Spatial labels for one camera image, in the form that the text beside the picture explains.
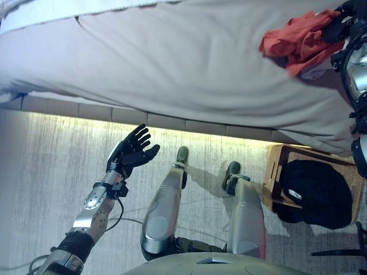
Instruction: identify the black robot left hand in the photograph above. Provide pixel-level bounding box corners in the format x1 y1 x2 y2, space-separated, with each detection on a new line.
106 123 161 179

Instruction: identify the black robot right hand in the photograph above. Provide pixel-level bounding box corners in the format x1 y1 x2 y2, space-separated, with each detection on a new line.
322 0 361 44

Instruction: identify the orange garment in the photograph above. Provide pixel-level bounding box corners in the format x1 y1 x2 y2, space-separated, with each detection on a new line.
259 9 344 77

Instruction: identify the black garment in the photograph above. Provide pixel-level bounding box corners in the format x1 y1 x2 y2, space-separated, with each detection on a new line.
271 159 354 230

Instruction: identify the bed with grey mattress cover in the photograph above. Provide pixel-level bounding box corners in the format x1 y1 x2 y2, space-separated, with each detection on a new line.
0 0 367 158

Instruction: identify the brown wicker basket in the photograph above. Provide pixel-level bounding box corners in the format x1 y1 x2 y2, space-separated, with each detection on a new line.
262 144 365 227

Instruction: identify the grey textured rug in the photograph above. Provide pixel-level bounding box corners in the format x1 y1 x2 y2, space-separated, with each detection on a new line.
0 108 367 275

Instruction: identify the grey robot torso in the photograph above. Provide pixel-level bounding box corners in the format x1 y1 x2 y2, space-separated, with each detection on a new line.
122 251 314 275

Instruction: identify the black thin stand leg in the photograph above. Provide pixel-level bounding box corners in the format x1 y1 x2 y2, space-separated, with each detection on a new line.
311 221 367 275

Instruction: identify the beige tufted bed frame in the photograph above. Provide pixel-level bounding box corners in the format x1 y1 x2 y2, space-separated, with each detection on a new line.
0 95 292 144

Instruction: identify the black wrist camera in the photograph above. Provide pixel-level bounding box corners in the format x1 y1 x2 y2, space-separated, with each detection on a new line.
111 180 128 199

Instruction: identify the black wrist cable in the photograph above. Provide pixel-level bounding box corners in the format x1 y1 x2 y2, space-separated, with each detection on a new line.
104 197 126 231

